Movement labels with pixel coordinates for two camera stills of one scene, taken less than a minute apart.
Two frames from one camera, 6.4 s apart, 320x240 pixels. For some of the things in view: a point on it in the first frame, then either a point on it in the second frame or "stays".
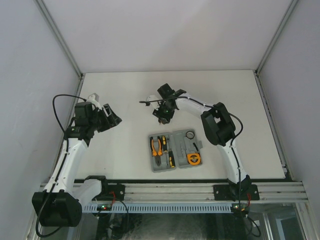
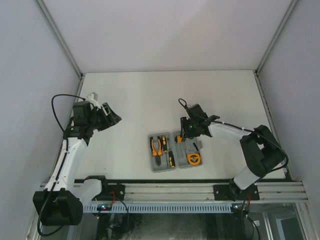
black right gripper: [159, 113] -> [185, 131]
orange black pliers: [160, 152] stays
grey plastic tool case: [179, 148] stays
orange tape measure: [194, 159] stays
